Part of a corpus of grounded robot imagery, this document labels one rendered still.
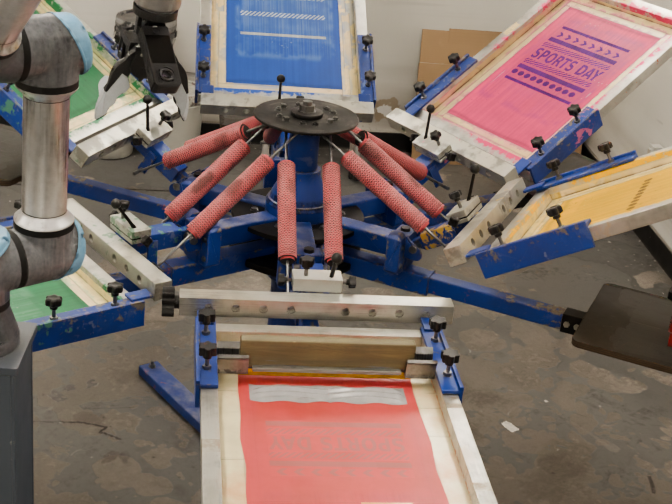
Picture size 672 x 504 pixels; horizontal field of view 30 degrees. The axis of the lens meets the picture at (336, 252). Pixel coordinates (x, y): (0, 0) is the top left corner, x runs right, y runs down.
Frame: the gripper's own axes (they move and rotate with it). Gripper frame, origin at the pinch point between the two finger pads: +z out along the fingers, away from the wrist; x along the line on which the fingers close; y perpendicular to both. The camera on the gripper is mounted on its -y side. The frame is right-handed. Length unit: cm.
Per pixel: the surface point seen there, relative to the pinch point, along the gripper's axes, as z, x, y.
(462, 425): 71, -81, -6
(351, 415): 78, -62, 8
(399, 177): 67, -108, 90
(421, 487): 73, -65, -20
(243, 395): 82, -41, 22
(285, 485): 76, -38, -12
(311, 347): 72, -57, 26
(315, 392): 80, -57, 19
